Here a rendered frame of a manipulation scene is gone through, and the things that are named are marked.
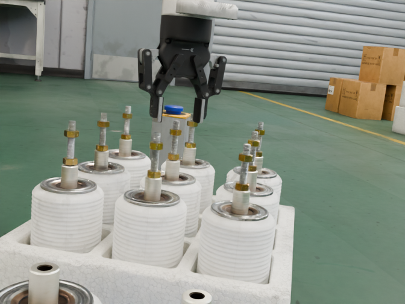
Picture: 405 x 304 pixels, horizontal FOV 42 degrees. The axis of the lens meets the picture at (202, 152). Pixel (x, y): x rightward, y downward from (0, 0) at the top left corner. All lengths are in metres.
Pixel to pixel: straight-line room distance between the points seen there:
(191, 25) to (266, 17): 5.52
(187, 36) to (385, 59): 3.93
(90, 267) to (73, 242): 0.06
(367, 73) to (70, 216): 4.19
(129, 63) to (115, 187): 5.15
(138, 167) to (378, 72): 3.84
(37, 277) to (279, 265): 0.39
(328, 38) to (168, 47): 5.89
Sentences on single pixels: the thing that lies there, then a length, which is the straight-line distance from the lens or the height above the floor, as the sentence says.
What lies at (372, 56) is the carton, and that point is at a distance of 4.73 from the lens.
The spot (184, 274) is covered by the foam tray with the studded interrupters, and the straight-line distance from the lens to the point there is 0.67.
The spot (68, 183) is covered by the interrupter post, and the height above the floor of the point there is 0.26.
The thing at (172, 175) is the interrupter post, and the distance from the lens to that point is 0.81.
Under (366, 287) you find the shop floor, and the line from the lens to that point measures 1.18.
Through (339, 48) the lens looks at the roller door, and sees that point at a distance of 6.70.
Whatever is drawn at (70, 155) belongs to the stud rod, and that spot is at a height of 0.30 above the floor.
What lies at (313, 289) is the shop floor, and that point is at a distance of 1.12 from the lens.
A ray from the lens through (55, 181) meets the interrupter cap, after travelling 0.76.
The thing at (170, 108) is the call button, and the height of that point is 0.33.
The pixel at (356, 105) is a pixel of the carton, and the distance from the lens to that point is 4.56.
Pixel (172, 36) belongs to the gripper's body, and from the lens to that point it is 0.76.
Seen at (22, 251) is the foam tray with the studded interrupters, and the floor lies 0.18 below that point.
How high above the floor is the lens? 0.45
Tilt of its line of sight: 11 degrees down
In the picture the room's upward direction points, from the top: 6 degrees clockwise
